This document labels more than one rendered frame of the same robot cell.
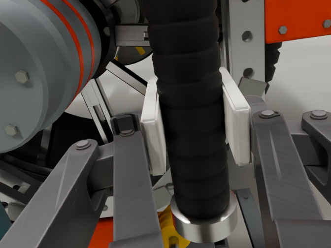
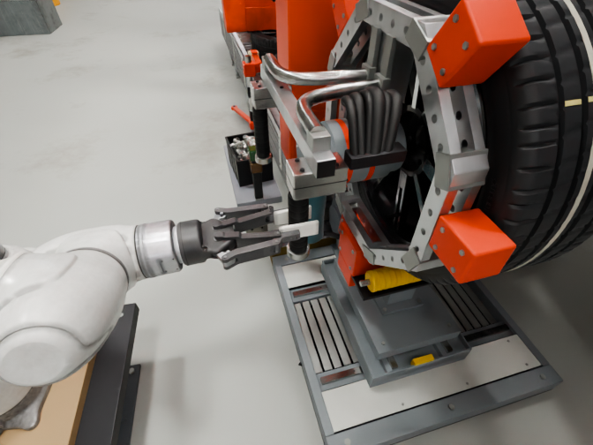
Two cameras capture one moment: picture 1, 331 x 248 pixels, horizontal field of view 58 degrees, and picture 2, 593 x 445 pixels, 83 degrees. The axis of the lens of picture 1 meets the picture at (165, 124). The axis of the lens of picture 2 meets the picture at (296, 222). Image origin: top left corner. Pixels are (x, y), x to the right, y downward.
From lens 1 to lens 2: 55 cm
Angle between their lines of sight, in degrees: 59
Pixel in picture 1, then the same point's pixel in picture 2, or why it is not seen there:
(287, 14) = (440, 242)
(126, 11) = not seen: hidden behind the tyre
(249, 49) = (421, 238)
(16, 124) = not seen: hidden behind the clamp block
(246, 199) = (539, 377)
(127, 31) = (430, 167)
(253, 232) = (492, 387)
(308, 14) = (448, 254)
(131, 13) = not seen: hidden behind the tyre
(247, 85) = (412, 252)
